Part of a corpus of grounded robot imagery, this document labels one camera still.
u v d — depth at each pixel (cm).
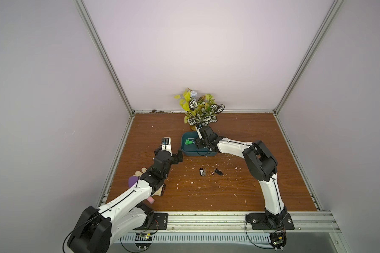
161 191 83
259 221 73
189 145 100
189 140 103
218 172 90
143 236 72
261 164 54
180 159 76
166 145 69
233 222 74
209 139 78
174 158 74
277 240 70
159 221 73
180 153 76
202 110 88
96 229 40
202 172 90
